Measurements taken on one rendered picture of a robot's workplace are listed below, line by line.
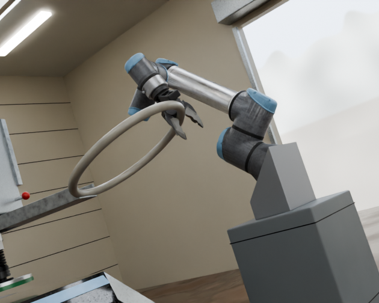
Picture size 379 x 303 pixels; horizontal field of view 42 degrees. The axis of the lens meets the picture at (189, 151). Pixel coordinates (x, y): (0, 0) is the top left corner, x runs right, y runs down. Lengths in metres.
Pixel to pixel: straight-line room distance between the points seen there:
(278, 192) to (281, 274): 0.32
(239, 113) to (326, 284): 0.78
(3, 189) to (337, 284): 1.29
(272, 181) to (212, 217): 5.21
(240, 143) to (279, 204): 0.32
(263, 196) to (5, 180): 1.02
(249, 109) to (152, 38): 5.66
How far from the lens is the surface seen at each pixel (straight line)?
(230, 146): 2.12
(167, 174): 7.57
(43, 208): 1.82
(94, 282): 1.58
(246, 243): 2.01
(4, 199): 2.01
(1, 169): 2.05
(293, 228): 1.89
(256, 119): 2.10
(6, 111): 8.37
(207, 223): 7.25
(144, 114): 1.51
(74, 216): 8.43
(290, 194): 2.01
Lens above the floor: 0.96
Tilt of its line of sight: 7 degrees up
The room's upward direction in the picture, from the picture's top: 18 degrees counter-clockwise
